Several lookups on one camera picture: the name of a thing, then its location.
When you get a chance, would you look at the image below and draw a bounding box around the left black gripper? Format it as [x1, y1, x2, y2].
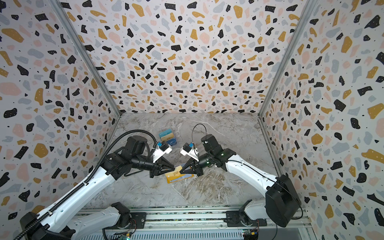
[135, 155, 178, 177]

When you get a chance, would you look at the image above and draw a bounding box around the yellow card holder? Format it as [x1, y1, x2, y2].
[166, 172, 195, 184]

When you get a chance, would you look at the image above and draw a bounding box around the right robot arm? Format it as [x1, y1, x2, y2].
[180, 134, 302, 228]

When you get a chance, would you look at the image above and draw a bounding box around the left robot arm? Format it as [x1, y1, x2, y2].
[16, 135, 175, 240]

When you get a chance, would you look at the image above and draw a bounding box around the white ventilation grille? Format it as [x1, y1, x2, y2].
[77, 229, 246, 240]

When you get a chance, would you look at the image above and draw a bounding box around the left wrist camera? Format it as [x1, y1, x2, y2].
[152, 141, 172, 163]

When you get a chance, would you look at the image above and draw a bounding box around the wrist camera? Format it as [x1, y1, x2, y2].
[152, 141, 172, 163]
[180, 143, 199, 162]

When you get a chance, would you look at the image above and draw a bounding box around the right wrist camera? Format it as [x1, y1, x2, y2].
[180, 143, 199, 162]

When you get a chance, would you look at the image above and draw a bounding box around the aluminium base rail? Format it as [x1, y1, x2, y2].
[85, 205, 316, 240]

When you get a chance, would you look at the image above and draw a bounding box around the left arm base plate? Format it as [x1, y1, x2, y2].
[116, 212, 147, 230]

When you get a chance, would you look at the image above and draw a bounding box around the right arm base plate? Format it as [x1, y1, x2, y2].
[224, 210, 267, 228]

